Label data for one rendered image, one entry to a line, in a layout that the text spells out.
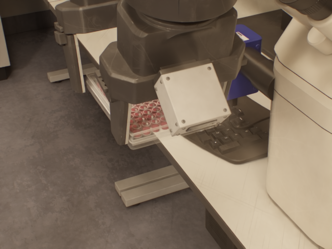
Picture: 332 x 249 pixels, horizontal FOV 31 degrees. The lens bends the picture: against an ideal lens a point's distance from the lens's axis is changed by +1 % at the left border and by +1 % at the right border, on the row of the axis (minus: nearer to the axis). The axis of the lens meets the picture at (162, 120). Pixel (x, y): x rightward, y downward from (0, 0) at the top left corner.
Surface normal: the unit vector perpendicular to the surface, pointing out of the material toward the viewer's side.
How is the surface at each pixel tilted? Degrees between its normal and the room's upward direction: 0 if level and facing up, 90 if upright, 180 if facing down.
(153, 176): 0
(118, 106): 90
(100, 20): 78
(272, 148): 91
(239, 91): 90
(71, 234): 0
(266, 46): 0
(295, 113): 90
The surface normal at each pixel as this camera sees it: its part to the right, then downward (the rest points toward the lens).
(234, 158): -0.09, -0.81
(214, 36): 0.40, 0.65
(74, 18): -0.36, 0.38
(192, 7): 0.17, 0.69
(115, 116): -0.91, 0.25
